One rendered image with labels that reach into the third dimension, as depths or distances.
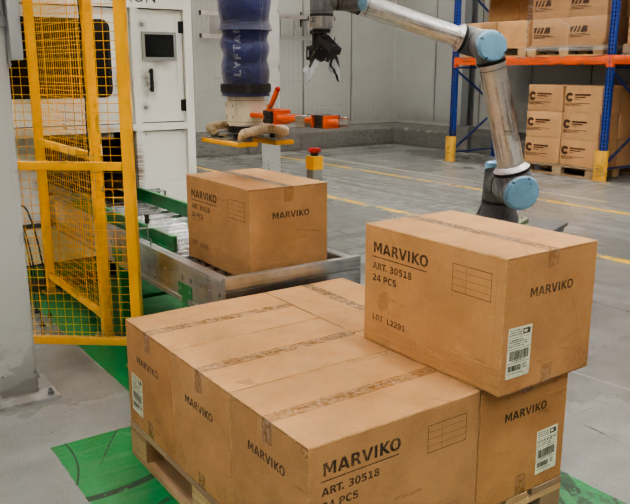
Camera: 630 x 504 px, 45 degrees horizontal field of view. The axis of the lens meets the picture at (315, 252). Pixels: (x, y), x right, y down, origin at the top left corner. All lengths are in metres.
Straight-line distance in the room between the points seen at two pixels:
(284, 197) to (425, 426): 1.44
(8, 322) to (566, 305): 2.35
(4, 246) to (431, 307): 1.93
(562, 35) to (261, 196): 8.27
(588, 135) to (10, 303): 8.61
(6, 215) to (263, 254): 1.10
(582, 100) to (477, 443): 8.86
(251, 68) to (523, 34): 8.41
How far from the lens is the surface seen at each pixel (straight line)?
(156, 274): 3.75
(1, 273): 3.52
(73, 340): 3.98
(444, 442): 2.21
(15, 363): 3.65
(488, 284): 2.15
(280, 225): 3.26
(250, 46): 3.39
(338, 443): 1.95
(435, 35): 3.23
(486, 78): 3.16
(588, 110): 10.86
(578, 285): 2.36
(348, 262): 3.42
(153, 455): 2.96
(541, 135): 11.31
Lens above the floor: 1.44
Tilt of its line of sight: 14 degrees down
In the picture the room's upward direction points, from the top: straight up
